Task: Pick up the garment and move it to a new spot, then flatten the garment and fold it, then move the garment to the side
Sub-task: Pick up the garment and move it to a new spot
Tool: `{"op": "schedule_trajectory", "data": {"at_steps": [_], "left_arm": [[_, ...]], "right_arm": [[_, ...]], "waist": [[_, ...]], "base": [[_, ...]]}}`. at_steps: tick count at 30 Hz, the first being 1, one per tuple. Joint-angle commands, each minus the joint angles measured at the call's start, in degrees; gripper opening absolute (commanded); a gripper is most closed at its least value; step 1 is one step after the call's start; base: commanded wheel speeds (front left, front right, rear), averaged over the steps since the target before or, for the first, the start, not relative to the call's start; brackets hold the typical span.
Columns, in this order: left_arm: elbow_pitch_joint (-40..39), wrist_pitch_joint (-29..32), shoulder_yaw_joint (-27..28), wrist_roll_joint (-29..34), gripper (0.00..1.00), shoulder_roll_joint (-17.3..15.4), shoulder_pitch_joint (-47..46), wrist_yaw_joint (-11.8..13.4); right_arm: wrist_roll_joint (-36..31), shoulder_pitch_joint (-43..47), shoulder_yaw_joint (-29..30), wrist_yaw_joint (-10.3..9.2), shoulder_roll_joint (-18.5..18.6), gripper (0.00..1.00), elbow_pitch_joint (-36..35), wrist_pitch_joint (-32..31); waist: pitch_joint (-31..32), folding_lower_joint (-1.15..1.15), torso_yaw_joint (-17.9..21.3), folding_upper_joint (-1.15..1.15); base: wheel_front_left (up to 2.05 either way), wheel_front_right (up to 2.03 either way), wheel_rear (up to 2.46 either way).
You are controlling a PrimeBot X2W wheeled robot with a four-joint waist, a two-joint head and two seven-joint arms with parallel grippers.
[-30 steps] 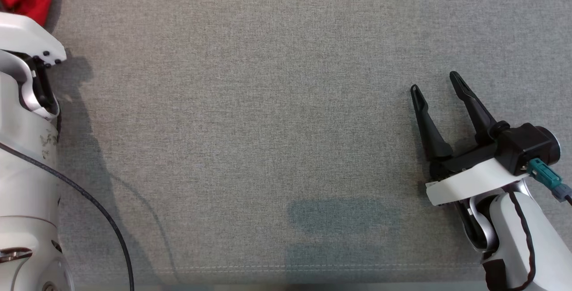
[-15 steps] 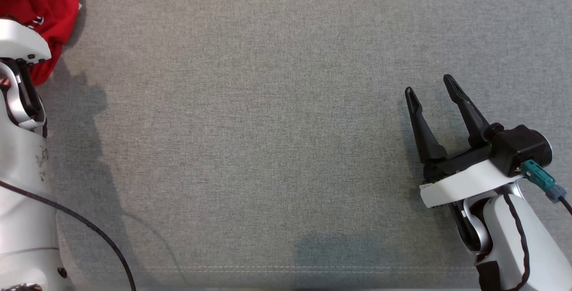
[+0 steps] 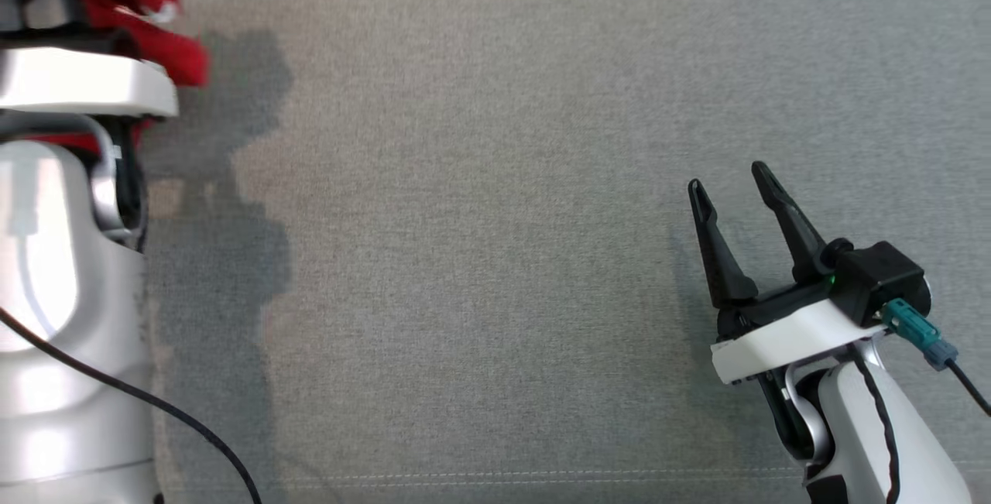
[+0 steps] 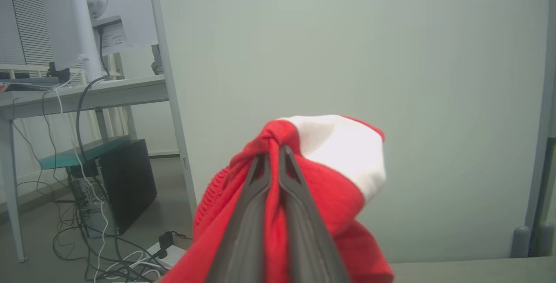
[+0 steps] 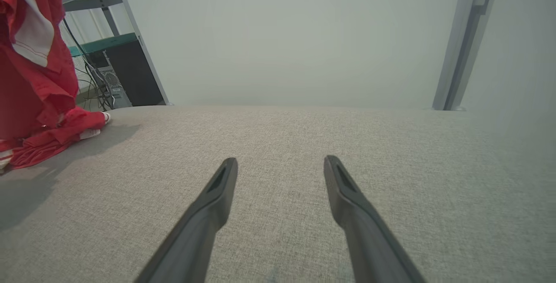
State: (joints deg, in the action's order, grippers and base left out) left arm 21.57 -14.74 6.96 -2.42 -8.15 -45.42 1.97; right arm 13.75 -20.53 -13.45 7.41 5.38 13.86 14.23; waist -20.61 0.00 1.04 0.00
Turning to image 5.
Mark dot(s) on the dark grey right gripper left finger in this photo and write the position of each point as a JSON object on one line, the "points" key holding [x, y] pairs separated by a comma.
{"points": [[195, 239]]}

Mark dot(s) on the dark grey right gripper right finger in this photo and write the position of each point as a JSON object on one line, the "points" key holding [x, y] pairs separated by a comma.
{"points": [[369, 248]]}

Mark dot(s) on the red white basketball jersey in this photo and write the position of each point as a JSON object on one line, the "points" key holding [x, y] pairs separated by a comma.
{"points": [[56, 137]]}

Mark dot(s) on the red shorts with white stripe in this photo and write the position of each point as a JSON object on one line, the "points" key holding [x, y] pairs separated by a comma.
{"points": [[39, 83]]}

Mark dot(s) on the black computer tower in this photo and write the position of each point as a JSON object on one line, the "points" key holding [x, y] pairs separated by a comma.
{"points": [[134, 74]]}

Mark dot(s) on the white partition panel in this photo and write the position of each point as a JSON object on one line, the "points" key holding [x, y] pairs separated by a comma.
{"points": [[521, 35], [282, 35]]}

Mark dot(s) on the grey partition joint post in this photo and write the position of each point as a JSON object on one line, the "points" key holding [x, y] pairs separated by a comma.
{"points": [[456, 57]]}

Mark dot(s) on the grey partition edge post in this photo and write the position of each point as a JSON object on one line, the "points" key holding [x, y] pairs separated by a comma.
{"points": [[139, 35]]}

